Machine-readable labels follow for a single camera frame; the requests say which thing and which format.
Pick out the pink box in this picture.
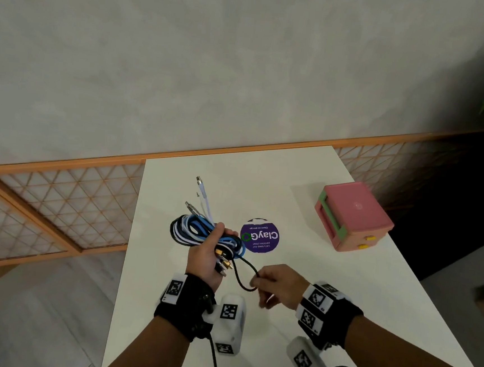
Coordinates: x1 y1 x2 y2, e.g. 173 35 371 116
310 178 399 257

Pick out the person's right forearm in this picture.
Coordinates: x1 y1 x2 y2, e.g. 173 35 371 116
342 315 484 367

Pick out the person's left forearm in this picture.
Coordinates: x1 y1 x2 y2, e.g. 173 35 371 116
101 311 193 367

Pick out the person's left hand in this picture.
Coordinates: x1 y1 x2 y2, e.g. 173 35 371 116
184 220 241 294

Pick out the white table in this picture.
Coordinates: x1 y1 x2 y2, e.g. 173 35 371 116
100 127 484 367

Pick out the round purple sticker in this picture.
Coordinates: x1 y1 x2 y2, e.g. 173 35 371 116
238 217 283 256

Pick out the person's right hand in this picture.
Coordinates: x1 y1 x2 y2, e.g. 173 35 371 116
247 261 312 314

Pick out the black marker wristband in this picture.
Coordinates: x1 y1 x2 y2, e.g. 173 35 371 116
293 280 367 354
152 270 220 345

